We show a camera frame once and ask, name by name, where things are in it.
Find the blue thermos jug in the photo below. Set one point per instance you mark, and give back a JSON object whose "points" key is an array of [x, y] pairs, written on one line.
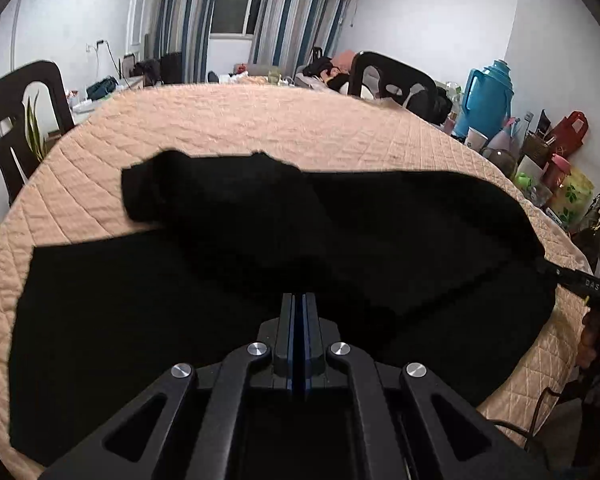
{"points": [[486, 101]]}

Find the black pants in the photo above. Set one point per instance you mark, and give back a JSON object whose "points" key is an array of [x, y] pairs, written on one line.
{"points": [[434, 267]]}

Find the wicker basket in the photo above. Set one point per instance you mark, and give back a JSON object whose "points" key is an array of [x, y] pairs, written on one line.
{"points": [[536, 149]]}

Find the white paper cup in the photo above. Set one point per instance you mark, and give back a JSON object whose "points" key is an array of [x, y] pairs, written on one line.
{"points": [[475, 140]]}

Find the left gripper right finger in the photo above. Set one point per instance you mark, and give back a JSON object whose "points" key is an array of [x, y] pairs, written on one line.
{"points": [[318, 335]]}

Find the striped curtain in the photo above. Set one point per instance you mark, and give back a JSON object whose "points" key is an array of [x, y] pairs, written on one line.
{"points": [[183, 27], [288, 30]]}

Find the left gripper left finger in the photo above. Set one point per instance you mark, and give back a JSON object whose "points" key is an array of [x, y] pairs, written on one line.
{"points": [[278, 335]]}

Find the beige quilted bed cover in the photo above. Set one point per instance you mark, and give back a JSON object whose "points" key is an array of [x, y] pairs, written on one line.
{"points": [[75, 194]]}

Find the window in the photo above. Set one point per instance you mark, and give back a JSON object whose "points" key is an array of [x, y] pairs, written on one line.
{"points": [[235, 17]]}

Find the dark chair left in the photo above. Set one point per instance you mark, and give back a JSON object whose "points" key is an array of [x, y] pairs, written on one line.
{"points": [[17, 163]]}

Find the dark chair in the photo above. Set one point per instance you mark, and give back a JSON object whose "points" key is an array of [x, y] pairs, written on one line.
{"points": [[402, 84], [17, 163]]}

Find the striped curtain right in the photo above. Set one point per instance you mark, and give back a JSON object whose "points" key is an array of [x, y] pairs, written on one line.
{"points": [[288, 30]]}

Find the person's right hand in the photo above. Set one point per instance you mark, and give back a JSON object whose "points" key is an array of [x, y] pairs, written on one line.
{"points": [[589, 349]]}

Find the green potted plant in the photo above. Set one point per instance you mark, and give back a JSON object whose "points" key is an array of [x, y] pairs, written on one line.
{"points": [[34, 137]]}

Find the pink lidded tumbler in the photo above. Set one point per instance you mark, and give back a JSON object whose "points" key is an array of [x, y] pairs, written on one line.
{"points": [[557, 169]]}

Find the dark chair right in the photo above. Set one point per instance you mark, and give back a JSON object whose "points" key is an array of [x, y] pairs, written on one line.
{"points": [[402, 84]]}

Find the glass jar with green toy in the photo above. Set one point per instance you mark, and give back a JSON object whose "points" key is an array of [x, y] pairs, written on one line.
{"points": [[533, 190]]}

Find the striped curtain left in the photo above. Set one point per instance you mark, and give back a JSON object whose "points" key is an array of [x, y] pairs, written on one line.
{"points": [[183, 27]]}

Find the black bags by window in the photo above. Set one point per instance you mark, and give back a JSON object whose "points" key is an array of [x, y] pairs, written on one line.
{"points": [[166, 70]]}

